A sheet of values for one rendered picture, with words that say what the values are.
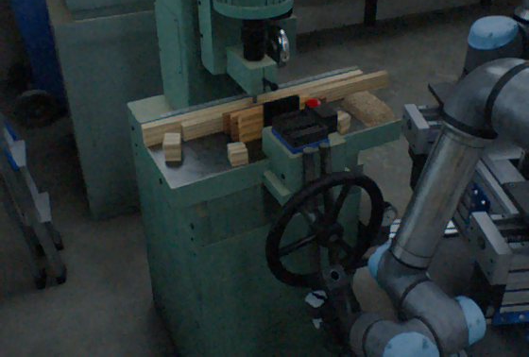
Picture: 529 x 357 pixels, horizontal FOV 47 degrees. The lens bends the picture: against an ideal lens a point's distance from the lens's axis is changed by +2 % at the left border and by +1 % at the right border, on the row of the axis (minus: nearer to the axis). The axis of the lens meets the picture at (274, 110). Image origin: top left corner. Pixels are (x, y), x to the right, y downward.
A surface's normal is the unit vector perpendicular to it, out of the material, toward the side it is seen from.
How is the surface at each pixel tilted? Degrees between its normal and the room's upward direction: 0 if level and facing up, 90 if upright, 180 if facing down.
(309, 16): 90
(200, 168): 0
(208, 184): 90
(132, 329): 0
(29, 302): 0
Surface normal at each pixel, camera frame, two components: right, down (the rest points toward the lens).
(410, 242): -0.57, 0.14
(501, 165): 0.00, -0.86
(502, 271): 0.12, 0.51
